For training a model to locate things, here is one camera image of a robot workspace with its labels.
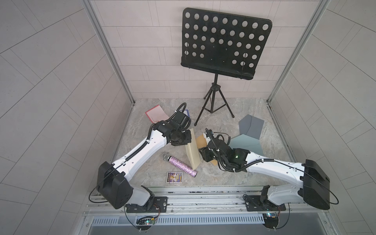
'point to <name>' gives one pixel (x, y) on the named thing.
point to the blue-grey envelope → (244, 141)
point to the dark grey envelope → (250, 126)
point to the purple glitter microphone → (179, 164)
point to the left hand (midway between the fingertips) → (191, 139)
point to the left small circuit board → (146, 221)
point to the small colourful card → (175, 177)
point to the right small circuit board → (271, 220)
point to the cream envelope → (192, 151)
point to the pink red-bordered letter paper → (157, 114)
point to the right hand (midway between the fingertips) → (201, 150)
